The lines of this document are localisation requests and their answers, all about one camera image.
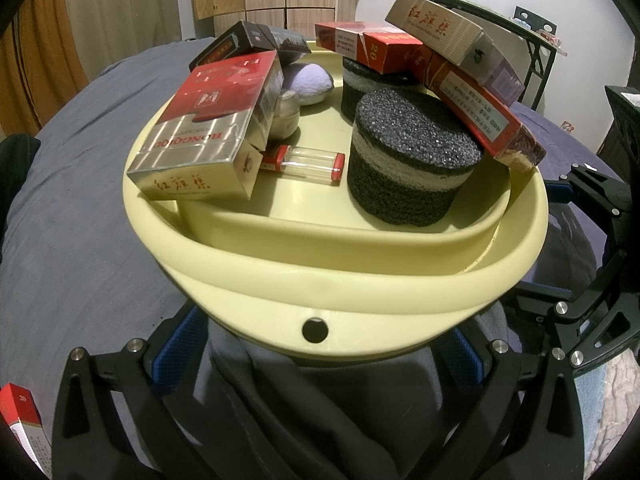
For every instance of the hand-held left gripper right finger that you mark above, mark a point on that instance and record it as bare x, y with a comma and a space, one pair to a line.
470, 357

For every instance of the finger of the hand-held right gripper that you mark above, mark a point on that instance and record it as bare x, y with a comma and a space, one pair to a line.
590, 195
600, 300

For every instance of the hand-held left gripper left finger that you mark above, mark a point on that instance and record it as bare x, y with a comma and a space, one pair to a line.
175, 355

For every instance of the long glossy red box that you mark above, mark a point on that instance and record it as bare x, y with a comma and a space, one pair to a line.
480, 115

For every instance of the pale yellow plastic basin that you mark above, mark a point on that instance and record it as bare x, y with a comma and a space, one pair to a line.
350, 280

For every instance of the black white foam cylinder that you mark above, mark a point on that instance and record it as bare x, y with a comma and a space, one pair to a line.
360, 85
410, 160

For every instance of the beige cigarette box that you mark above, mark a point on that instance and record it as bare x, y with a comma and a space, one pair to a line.
445, 30

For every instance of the red silver cigarette box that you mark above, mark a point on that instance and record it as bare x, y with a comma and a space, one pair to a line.
200, 125

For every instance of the clear tube with red caps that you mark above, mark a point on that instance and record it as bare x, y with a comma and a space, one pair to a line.
305, 160

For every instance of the small red cigarette box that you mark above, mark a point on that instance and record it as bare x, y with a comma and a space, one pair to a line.
390, 50

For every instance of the small round silver jar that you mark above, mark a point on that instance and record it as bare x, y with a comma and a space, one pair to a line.
285, 115

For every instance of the red box with white label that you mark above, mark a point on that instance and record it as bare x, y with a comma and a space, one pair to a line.
342, 40

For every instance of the dark brown cigarette box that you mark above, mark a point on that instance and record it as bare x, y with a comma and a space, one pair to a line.
235, 42

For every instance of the grey patterned rug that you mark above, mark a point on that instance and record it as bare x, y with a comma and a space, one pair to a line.
622, 390

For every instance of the pink packet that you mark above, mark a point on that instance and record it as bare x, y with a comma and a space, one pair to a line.
551, 38

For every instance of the black chair back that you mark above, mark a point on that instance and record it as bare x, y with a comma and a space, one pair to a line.
535, 20

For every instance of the red white cigarette box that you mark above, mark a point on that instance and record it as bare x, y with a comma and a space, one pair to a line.
20, 415

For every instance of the grey cloth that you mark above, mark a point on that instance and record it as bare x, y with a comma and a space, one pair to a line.
75, 210

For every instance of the black folding table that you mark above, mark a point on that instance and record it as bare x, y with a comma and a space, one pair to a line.
495, 10

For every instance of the orange curtain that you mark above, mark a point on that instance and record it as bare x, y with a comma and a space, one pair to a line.
40, 60

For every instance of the beige curtain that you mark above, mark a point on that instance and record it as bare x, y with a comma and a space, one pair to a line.
125, 10

